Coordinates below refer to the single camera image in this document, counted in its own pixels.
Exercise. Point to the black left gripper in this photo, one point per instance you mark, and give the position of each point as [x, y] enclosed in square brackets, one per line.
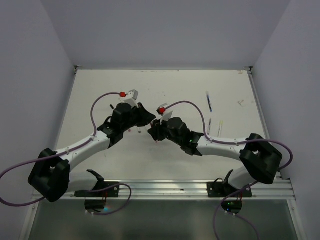
[145, 117]

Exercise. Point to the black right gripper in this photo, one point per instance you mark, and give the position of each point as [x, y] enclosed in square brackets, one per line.
[156, 132]

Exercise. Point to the dark purple gel pen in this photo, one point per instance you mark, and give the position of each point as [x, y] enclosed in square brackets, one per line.
[208, 130]

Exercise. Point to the blue gel pen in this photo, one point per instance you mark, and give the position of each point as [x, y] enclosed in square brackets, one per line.
[209, 101]

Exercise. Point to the yellow capped white marker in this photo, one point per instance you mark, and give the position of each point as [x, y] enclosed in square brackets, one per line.
[220, 127]

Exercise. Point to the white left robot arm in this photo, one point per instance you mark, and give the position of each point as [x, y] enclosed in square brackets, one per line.
[51, 175]

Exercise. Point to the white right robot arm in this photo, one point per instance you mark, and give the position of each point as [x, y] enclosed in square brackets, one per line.
[259, 158]

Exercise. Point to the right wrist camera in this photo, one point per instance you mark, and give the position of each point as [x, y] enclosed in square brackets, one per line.
[165, 114]

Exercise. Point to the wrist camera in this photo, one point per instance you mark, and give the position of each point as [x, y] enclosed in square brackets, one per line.
[131, 98]
[165, 114]

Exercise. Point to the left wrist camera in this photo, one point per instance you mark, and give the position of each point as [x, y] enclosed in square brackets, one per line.
[131, 98]

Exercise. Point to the aluminium front mounting rail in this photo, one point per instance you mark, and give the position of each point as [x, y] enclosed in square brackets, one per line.
[194, 190]

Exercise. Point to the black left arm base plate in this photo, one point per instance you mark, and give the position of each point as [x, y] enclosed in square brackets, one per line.
[96, 202]

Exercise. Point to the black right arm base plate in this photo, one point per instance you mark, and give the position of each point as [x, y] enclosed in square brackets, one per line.
[219, 189]

